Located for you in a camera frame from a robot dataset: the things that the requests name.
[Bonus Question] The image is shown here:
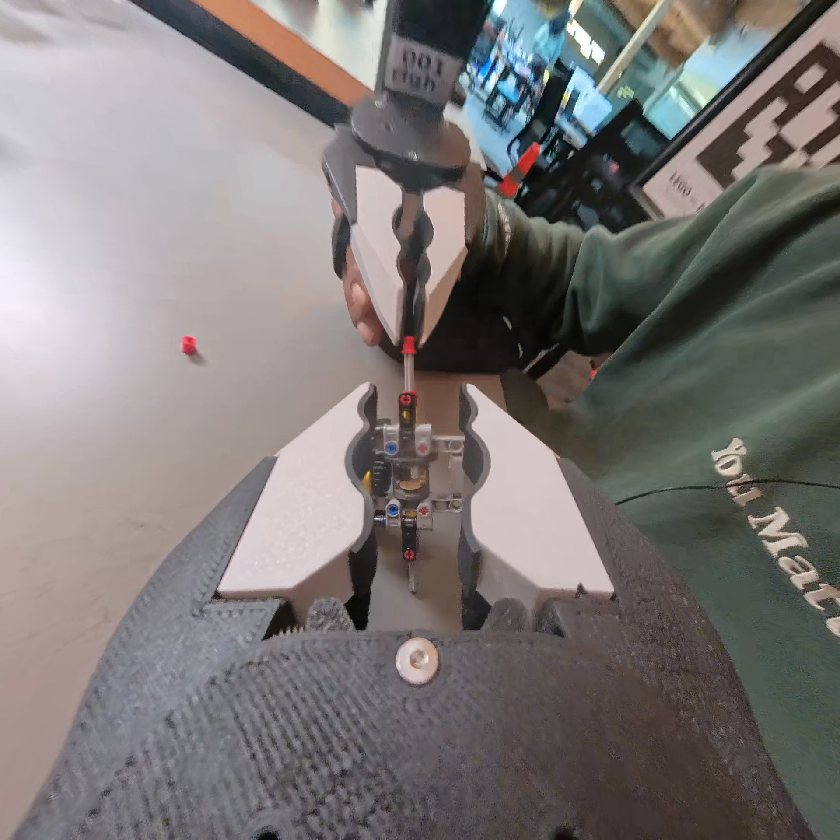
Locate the grey table with wooden edge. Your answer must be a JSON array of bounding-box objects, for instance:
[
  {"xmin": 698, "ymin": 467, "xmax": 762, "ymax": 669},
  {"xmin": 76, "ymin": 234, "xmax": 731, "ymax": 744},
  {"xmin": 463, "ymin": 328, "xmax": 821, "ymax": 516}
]
[{"xmin": 131, "ymin": 0, "xmax": 375, "ymax": 126}]

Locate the black cord with toggle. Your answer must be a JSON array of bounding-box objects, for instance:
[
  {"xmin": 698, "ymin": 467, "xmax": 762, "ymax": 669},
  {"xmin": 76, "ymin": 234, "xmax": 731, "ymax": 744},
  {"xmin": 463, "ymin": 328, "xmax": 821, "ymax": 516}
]
[{"xmin": 616, "ymin": 478, "xmax": 840, "ymax": 508}]

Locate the orange traffic cone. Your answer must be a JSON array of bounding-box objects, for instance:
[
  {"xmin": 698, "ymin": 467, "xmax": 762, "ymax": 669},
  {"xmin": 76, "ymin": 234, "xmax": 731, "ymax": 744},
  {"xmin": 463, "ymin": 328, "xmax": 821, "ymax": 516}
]
[{"xmin": 497, "ymin": 141, "xmax": 543, "ymax": 198}]

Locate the grey lego gear assembly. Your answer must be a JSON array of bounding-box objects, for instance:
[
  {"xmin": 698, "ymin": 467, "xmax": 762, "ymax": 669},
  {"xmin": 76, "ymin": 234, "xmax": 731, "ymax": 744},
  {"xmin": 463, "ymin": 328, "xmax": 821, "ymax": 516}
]
[{"xmin": 366, "ymin": 390, "xmax": 468, "ymax": 565}]

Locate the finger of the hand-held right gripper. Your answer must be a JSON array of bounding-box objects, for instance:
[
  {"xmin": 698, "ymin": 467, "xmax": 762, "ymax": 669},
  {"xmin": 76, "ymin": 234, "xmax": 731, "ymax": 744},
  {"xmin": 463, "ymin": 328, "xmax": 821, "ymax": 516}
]
[
  {"xmin": 412, "ymin": 189, "xmax": 469, "ymax": 349},
  {"xmin": 351, "ymin": 164, "xmax": 421, "ymax": 347}
]

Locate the person's right forearm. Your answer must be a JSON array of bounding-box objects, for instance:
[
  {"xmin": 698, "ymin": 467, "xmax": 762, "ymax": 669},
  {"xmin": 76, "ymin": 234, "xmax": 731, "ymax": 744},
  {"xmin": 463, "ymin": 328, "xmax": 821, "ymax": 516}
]
[{"xmin": 469, "ymin": 174, "xmax": 657, "ymax": 371}]

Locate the white marker board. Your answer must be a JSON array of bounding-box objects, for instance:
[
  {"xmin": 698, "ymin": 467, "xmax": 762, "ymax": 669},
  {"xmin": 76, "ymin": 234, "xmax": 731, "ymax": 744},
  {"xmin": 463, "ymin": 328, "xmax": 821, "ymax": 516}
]
[{"xmin": 642, "ymin": 0, "xmax": 840, "ymax": 219}]

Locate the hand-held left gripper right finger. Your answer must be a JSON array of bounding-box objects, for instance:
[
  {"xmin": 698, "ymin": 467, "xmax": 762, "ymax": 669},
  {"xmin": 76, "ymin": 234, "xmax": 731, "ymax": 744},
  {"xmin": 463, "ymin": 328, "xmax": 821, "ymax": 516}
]
[{"xmin": 459, "ymin": 382, "xmax": 616, "ymax": 602}]

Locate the grey lego axle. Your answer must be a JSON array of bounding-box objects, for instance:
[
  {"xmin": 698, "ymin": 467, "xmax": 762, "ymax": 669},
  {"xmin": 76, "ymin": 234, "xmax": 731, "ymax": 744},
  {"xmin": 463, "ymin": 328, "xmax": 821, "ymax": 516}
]
[{"xmin": 402, "ymin": 353, "xmax": 420, "ymax": 595}]

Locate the person's right hand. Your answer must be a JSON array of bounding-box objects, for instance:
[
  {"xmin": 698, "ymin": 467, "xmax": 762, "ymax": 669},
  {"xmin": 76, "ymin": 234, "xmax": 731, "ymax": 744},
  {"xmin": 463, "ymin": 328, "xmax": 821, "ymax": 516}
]
[{"xmin": 330, "ymin": 197, "xmax": 396, "ymax": 349}]

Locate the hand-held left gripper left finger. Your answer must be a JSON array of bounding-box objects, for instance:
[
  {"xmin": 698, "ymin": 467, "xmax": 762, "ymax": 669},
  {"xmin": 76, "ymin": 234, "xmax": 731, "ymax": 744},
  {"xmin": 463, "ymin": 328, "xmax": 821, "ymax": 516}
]
[{"xmin": 215, "ymin": 382, "xmax": 379, "ymax": 602}]

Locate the person in green sweatshirt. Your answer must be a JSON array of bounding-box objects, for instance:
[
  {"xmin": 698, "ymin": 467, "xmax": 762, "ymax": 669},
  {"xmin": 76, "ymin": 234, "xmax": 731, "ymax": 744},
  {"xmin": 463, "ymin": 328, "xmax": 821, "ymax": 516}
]
[{"xmin": 512, "ymin": 164, "xmax": 840, "ymax": 840}]

